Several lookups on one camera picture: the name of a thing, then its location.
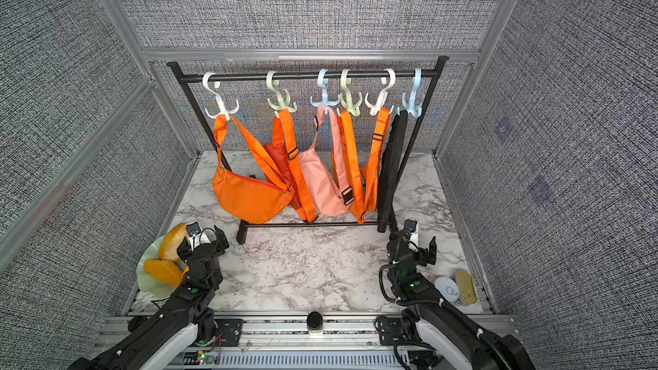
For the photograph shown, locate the white hook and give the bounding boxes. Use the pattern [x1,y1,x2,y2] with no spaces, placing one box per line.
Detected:
[364,68,397,116]
[202,72,239,122]

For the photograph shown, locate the light blue hook centre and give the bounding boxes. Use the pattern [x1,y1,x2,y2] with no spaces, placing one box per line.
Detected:
[309,69,340,107]

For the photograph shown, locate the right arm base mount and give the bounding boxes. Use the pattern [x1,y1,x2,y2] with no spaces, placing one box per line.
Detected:
[374,313,454,369]

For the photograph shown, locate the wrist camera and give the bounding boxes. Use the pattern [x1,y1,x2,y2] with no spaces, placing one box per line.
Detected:
[186,222,211,250]
[402,219,419,253]

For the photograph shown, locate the pale green hook right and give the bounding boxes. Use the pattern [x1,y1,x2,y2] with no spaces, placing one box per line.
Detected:
[339,69,363,118]

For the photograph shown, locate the black knob on rail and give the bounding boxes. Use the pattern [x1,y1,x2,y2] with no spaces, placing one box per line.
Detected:
[306,311,324,334]

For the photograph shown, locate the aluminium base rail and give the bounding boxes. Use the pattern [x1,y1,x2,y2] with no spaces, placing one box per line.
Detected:
[86,312,520,370]

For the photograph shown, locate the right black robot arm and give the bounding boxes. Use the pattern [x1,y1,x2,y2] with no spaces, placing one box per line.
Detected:
[378,229,535,369]

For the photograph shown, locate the pink sling bag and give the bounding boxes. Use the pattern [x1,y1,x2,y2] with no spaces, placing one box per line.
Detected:
[299,104,355,216]

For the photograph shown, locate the light blue hook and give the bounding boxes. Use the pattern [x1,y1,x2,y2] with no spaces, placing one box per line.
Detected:
[402,68,423,118]
[309,69,340,107]

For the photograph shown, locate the pale green hook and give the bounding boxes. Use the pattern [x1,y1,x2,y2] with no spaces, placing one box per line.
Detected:
[339,69,363,118]
[266,70,298,116]

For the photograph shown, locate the orange fruit piece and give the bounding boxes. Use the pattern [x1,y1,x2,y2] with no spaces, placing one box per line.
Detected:
[144,260,183,286]

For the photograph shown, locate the black garment rack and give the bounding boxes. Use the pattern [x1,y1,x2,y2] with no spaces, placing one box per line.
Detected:
[166,55,450,245]

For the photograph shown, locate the light blue hook far right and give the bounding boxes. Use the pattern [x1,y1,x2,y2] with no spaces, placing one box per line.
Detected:
[402,68,423,118]

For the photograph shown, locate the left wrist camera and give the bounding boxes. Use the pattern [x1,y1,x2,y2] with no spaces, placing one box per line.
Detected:
[186,222,211,250]

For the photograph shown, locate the white hook far left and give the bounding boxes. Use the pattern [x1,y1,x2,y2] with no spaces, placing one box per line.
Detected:
[202,72,239,122]

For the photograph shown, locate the pale green plate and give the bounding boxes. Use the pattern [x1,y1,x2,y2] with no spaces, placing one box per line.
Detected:
[135,236,176,300]

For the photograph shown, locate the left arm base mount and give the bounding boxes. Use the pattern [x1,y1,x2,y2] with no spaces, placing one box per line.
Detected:
[138,307,245,370]

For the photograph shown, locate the black sling bag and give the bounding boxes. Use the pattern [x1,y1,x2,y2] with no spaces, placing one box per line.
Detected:
[377,111,408,233]

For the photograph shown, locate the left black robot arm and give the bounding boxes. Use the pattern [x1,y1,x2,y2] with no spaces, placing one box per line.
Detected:
[70,223,229,369]

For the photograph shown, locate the orange sling bag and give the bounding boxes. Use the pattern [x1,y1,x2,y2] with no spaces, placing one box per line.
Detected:
[327,109,366,224]
[212,119,296,224]
[362,108,391,212]

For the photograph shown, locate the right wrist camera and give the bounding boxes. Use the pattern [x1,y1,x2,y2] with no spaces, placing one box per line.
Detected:
[402,219,419,253]

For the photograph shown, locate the red-orange sling bag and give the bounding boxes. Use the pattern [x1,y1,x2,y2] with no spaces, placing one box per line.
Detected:
[264,110,318,224]

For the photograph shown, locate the white hook right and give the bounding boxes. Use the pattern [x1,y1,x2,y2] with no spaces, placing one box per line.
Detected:
[364,68,397,116]

